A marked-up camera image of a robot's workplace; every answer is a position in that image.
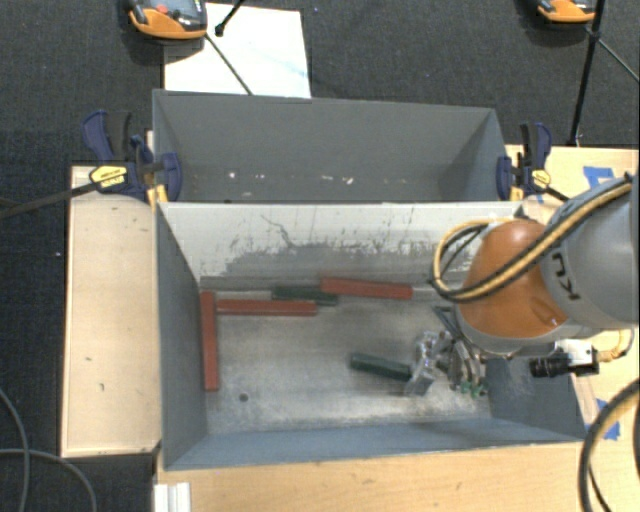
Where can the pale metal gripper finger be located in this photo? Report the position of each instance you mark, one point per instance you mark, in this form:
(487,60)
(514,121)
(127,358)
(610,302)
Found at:
(426,347)
(421,382)

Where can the pale wood board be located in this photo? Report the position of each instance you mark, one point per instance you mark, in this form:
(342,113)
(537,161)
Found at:
(110,320)

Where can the red-brown flat block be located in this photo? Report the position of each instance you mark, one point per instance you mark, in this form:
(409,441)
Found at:
(210,345)
(367,288)
(265,307)

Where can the grey metal bin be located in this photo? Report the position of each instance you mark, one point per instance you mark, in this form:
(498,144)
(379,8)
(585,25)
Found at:
(310,350)

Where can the dark green flat block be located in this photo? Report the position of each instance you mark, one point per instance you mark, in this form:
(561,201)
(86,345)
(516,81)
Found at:
(305,295)
(380,366)

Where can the black cylinder on white bracket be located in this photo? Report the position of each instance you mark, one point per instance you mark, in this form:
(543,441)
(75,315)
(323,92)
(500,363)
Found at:
(565,361)

